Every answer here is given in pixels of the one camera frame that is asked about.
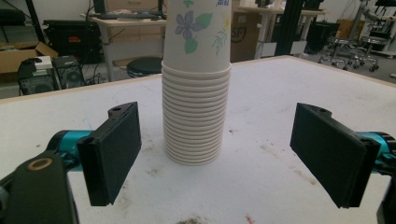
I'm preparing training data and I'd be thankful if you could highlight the large brown cardboard box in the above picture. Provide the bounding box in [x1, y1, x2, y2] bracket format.
[230, 5, 263, 63]

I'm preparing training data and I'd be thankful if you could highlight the black computer tower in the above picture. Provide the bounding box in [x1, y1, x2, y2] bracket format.
[51, 55, 86, 91]
[17, 57, 61, 96]

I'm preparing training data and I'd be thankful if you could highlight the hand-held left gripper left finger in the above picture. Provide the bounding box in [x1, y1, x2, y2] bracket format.
[49, 101, 143, 207]

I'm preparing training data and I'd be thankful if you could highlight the light wooden desk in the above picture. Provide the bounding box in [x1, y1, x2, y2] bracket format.
[79, 12, 167, 82]

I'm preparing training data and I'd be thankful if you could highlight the small white box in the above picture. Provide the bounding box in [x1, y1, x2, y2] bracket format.
[34, 55, 53, 70]

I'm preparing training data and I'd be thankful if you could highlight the black equipment case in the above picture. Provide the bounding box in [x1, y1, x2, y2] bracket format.
[42, 20, 103, 64]

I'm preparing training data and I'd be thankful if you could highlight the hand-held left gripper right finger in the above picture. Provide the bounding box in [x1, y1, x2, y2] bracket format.
[290, 102, 396, 209]

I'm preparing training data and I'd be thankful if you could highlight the stack of white paper cups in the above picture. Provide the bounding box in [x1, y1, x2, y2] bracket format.
[161, 0, 233, 166]

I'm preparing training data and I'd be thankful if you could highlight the white desk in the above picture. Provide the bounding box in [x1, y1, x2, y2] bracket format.
[238, 5, 329, 60]

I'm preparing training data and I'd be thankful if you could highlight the black round stool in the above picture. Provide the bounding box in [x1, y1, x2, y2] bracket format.
[125, 56, 163, 78]

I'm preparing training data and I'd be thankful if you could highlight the black keyboard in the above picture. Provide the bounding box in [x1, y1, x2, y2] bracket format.
[95, 11, 161, 21]

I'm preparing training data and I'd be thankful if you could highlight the black metal frame post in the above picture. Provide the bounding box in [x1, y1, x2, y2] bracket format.
[23, 0, 47, 45]
[275, 0, 308, 57]

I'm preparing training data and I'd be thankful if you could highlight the open cardboard box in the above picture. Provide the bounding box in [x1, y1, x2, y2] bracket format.
[0, 41, 59, 75]

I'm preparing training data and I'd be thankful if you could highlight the chrome wheeled stool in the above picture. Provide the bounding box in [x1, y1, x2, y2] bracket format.
[350, 35, 380, 73]
[318, 36, 350, 71]

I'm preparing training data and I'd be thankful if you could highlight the white table mat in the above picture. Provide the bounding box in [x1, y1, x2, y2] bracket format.
[0, 55, 396, 224]

